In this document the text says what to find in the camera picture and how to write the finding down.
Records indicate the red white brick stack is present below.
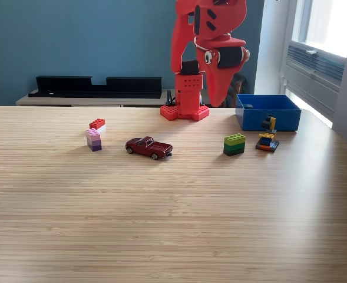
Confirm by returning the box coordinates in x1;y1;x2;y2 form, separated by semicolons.
88;118;107;133

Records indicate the small yellow toy digger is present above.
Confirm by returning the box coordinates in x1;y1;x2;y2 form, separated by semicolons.
255;114;280;153

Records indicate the pink purple brick stack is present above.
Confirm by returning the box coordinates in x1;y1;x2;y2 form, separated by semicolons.
85;127;103;152

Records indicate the pale wooden sideboard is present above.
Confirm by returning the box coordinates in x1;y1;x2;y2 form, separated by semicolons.
15;88;221;108

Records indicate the grey vent grille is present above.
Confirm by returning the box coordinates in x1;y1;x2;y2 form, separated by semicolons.
285;41;346;89

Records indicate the white window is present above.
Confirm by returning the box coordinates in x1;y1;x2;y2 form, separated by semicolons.
289;0;347;58

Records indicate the green brick stack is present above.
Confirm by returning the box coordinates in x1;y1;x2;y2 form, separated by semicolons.
223;133;247;156

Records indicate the dark wooden chair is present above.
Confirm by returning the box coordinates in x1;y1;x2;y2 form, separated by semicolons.
224;73;247;108

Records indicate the dark red toy pickup car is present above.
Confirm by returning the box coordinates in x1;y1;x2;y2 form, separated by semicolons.
124;136;174;160

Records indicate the blue plastic bin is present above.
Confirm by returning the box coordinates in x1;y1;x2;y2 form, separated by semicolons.
235;94;302;132

